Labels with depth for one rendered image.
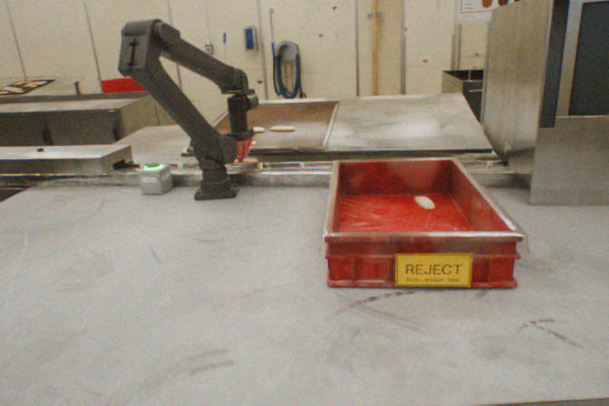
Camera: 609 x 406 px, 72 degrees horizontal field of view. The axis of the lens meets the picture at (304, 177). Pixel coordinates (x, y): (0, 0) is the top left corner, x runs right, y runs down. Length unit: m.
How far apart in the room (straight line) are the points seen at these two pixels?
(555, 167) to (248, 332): 0.80
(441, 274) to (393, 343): 0.16
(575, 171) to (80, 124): 3.86
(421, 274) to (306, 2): 4.50
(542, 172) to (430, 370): 0.66
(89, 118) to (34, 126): 0.58
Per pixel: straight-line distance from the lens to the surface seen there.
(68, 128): 4.37
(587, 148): 1.16
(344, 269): 0.73
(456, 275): 0.74
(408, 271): 0.73
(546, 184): 1.15
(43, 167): 1.65
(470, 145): 1.44
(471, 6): 2.08
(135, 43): 1.02
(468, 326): 0.69
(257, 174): 1.28
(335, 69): 4.99
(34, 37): 6.64
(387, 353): 0.62
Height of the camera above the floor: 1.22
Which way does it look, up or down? 17 degrees down
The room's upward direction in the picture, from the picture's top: 4 degrees counter-clockwise
